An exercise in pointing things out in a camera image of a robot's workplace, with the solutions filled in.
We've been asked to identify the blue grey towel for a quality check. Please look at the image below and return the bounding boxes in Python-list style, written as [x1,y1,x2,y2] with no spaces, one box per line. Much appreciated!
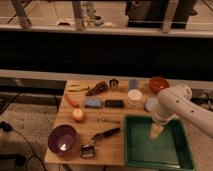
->
[144,97,158,112]

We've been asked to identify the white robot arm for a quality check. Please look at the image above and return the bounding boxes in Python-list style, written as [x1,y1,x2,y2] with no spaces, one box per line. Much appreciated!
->
[150,84,213,138]

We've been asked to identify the green plastic tray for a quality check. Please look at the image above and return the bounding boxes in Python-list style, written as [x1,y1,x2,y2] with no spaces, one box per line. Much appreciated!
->
[124,115,196,171]

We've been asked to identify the white lidded container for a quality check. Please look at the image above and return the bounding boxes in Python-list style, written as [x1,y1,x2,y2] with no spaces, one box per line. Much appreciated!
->
[127,89,142,107]

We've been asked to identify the red bowl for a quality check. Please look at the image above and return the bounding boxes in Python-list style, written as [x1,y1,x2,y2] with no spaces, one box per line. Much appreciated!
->
[149,77,169,94]

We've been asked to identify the blue grey cup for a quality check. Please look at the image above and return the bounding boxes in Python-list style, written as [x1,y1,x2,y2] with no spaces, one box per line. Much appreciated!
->
[128,79,139,90]

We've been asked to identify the black rectangular block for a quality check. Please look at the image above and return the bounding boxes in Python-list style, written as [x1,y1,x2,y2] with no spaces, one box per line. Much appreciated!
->
[105,100,124,108]

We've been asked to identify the metal cup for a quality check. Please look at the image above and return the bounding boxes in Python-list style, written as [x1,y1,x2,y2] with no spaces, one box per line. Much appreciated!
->
[109,79,119,91]

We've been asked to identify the blue sponge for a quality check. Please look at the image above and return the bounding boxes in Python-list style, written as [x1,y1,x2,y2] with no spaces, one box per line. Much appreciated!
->
[84,98,102,108]

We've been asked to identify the brown grape bunch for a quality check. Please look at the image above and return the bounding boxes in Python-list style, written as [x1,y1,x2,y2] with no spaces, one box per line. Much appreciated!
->
[86,81,108,96]

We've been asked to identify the orange fruit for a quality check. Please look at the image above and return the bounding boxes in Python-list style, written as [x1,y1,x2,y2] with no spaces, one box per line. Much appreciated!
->
[72,109,84,122]

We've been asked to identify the purple bowl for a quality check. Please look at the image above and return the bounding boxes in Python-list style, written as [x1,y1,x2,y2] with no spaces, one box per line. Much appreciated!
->
[48,124,78,155]

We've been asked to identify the person in background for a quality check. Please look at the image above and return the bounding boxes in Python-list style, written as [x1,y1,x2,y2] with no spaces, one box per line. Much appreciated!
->
[125,0,198,29]

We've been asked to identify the black handled brush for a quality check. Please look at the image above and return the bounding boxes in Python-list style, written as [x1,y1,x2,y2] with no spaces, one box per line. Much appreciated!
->
[80,127,120,159]

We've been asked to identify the yellow handled pliers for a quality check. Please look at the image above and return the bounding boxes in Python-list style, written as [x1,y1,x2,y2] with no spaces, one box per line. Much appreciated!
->
[68,84,89,92]

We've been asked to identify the black cable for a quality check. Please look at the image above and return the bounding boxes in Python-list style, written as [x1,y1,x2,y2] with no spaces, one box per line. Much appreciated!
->
[0,92,49,171]

